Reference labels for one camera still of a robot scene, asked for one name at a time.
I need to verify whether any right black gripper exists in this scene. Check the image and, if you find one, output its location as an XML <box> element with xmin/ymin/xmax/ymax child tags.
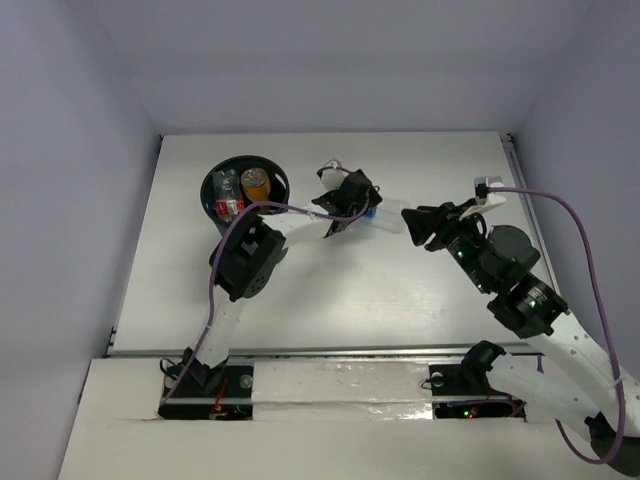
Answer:
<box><xmin>399</xmin><ymin>196</ymin><xmax>495</xmax><ymax>293</ymax></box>

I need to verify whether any clear bottle blue label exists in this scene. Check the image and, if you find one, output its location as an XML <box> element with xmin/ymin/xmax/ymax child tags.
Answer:
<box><xmin>363</xmin><ymin>197</ymin><xmax>410</xmax><ymax>234</ymax></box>

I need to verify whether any orange juice bottle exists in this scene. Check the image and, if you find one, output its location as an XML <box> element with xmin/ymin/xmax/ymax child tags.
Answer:
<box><xmin>240</xmin><ymin>167</ymin><xmax>271</xmax><ymax>202</ymax></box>

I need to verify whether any crushed bottle red cap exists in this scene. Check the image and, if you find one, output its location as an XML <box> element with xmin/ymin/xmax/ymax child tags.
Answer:
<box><xmin>212</xmin><ymin>169</ymin><xmax>245</xmax><ymax>224</ymax></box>

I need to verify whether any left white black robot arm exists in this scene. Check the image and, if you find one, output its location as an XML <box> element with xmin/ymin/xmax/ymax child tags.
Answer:
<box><xmin>161</xmin><ymin>165</ymin><xmax>382</xmax><ymax>404</ymax></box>

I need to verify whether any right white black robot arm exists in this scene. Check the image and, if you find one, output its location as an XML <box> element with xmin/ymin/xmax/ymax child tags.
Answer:
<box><xmin>401</xmin><ymin>203</ymin><xmax>639</xmax><ymax>478</ymax></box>

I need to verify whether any dark grey round bin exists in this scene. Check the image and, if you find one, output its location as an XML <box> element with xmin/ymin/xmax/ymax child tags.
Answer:
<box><xmin>200</xmin><ymin>155</ymin><xmax>290</xmax><ymax>234</ymax></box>

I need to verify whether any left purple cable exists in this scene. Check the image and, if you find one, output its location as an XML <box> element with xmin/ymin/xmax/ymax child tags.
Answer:
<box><xmin>162</xmin><ymin>192</ymin><xmax>374</xmax><ymax>406</ymax></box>

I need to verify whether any purple cable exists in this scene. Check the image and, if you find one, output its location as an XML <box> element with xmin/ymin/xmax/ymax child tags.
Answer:
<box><xmin>162</xmin><ymin>192</ymin><xmax>374</xmax><ymax>406</ymax></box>
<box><xmin>477</xmin><ymin>184</ymin><xmax>626</xmax><ymax>466</ymax></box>

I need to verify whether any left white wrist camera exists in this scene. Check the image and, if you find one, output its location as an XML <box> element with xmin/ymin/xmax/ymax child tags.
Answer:
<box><xmin>316</xmin><ymin>159</ymin><xmax>351</xmax><ymax>192</ymax></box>

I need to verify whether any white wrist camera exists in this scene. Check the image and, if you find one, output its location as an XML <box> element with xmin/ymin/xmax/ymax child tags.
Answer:
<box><xmin>472</xmin><ymin>176</ymin><xmax>506</xmax><ymax>214</ymax></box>
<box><xmin>316</xmin><ymin>159</ymin><xmax>351</xmax><ymax>192</ymax></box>

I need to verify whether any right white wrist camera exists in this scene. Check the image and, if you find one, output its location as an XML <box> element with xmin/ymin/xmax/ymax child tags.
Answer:
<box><xmin>472</xmin><ymin>176</ymin><xmax>506</xmax><ymax>214</ymax></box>

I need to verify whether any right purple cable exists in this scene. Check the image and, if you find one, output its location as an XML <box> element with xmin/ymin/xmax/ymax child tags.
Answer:
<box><xmin>477</xmin><ymin>184</ymin><xmax>626</xmax><ymax>466</ymax></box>

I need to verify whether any side aluminium rail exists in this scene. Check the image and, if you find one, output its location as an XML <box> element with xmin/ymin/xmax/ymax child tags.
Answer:
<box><xmin>499</xmin><ymin>133</ymin><xmax>557</xmax><ymax>288</ymax></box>

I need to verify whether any aluminium mounting rail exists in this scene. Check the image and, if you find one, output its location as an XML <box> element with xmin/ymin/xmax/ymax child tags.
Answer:
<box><xmin>104</xmin><ymin>342</ymin><xmax>531</xmax><ymax>424</ymax></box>

